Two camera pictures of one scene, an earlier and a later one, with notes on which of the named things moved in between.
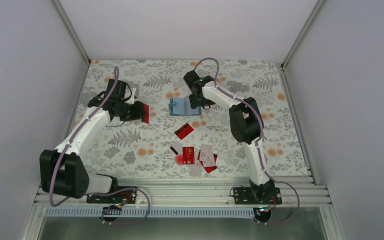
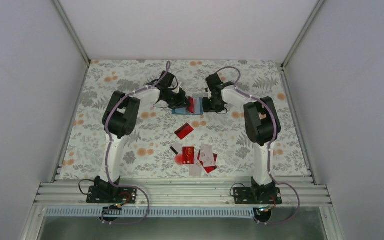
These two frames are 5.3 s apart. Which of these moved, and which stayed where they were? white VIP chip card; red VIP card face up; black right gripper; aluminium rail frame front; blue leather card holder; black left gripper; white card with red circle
Moved: black right gripper; black left gripper
Stayed: white VIP chip card; white card with red circle; blue leather card holder; red VIP card face up; aluminium rail frame front
